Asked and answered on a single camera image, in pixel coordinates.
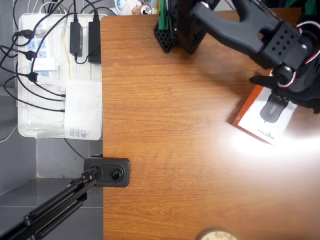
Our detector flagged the yellow wire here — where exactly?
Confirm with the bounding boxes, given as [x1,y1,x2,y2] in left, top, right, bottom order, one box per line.
[61,32,73,81]

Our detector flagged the green table clamp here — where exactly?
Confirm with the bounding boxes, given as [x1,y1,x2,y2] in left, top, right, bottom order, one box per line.
[158,0,171,31]

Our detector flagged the white power strip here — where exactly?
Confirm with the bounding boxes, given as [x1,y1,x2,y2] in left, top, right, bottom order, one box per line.
[24,16,51,83]

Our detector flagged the round wooden coaster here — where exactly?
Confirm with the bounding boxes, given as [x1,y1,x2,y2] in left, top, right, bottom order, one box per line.
[198,227,238,240]

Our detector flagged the drink can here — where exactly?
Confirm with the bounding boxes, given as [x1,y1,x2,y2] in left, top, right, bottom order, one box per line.
[140,3,153,15]

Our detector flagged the white plug adapter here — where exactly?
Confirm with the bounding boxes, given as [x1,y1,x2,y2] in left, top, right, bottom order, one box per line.
[31,57,58,73]

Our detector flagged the white router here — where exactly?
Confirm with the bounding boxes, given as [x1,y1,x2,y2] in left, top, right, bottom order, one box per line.
[37,74,104,140]

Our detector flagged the white cable tray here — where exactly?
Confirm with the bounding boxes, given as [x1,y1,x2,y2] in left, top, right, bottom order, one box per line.
[17,12,109,141]

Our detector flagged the white plastic bag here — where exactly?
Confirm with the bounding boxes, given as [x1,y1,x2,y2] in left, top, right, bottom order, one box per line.
[113,0,141,16]

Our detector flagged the wide black power adapter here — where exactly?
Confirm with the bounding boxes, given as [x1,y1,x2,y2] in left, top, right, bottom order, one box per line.
[88,21,102,64]

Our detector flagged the slim black power adapter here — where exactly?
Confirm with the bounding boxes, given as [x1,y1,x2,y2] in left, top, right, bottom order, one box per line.
[69,21,84,57]

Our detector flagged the orange white mouse box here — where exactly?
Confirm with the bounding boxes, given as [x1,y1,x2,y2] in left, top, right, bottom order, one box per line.
[232,69,300,146]

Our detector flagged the black power plug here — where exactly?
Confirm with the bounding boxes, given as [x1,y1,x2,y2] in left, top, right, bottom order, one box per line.
[11,29,35,41]
[24,50,38,61]
[26,71,40,83]

